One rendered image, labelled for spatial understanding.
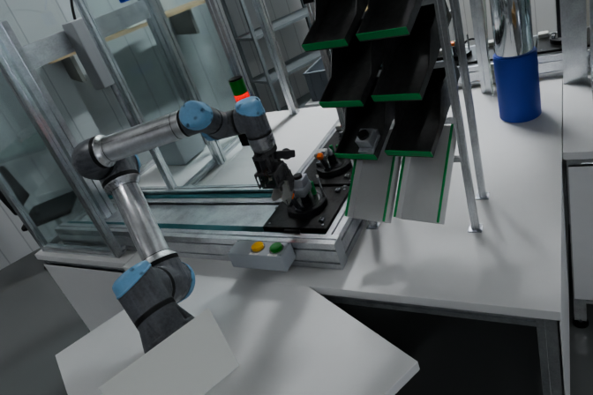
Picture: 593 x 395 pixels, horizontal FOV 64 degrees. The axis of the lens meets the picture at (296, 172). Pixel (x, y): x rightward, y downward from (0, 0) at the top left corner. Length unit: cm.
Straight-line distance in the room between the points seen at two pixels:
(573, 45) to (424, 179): 115
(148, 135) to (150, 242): 33
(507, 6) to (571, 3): 41
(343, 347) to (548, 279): 54
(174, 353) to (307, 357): 33
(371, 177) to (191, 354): 70
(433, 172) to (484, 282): 32
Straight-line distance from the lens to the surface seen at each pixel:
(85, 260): 222
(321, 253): 146
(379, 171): 143
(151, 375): 123
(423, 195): 138
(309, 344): 131
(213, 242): 168
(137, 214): 149
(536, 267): 139
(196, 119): 124
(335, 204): 157
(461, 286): 134
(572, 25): 231
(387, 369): 120
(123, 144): 137
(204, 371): 129
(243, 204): 189
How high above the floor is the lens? 179
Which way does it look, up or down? 26 degrees down
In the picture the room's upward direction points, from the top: 19 degrees counter-clockwise
